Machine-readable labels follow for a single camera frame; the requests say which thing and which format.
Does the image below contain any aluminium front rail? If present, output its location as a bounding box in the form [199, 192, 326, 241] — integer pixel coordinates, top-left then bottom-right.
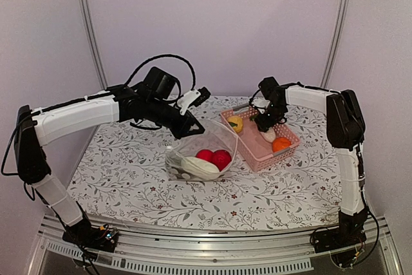
[28, 215, 406, 274]

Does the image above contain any red toy tomato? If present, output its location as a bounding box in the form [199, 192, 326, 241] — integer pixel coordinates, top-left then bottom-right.
[196, 149, 214, 162]

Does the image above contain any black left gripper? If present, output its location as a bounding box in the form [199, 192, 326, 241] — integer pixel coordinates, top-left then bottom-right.
[145, 97, 206, 140]

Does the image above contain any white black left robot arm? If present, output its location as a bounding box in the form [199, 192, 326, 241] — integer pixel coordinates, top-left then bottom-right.
[14, 67, 205, 245]

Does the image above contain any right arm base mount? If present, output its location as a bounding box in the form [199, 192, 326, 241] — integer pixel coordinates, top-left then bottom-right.
[310, 223, 366, 253]

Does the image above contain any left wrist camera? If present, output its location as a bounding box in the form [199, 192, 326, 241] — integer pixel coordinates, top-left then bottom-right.
[177, 87, 211, 115]

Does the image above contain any red toy strawberry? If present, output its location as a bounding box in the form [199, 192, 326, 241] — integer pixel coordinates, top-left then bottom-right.
[211, 149, 232, 171]

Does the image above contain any floral patterned table mat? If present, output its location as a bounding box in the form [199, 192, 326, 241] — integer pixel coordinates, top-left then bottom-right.
[60, 94, 364, 232]

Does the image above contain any right aluminium frame post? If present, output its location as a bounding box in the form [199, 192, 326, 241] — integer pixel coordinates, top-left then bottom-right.
[320, 0, 350, 88]

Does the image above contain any aluminium frame post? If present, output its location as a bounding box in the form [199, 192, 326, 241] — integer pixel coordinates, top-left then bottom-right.
[79, 0, 108, 90]
[320, 0, 350, 88]

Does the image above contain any pink plastic basket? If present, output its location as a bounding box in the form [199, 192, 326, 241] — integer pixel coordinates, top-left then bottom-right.
[220, 104, 300, 172]

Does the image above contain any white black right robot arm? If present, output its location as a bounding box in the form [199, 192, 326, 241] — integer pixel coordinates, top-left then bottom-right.
[248, 77, 368, 247]

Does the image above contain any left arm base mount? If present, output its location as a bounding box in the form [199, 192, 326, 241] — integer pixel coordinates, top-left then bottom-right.
[62, 219, 119, 252]

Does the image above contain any orange toy fruit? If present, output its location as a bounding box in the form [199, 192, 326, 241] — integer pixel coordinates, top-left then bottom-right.
[272, 137, 292, 153]

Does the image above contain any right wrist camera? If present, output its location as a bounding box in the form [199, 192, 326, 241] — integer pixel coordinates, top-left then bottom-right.
[251, 97, 270, 114]

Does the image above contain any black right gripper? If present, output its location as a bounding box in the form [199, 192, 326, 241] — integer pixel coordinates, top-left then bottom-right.
[256, 102, 286, 132]

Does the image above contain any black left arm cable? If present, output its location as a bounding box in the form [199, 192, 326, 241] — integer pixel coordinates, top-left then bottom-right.
[124, 55, 197, 92]

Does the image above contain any clear zip top bag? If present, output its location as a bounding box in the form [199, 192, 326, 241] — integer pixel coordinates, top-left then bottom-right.
[165, 120, 238, 181]

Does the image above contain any yellow toy fruit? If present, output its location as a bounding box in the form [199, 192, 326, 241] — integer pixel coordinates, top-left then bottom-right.
[227, 115, 243, 133]

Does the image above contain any left aluminium frame post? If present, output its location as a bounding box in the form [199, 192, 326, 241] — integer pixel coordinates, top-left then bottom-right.
[79, 0, 108, 90]

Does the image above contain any white toy radish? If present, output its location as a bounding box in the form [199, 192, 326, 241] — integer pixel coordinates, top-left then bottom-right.
[260, 128, 277, 143]
[165, 156, 221, 181]

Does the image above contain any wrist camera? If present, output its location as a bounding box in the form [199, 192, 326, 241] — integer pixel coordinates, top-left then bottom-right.
[251, 97, 270, 114]
[177, 87, 211, 115]

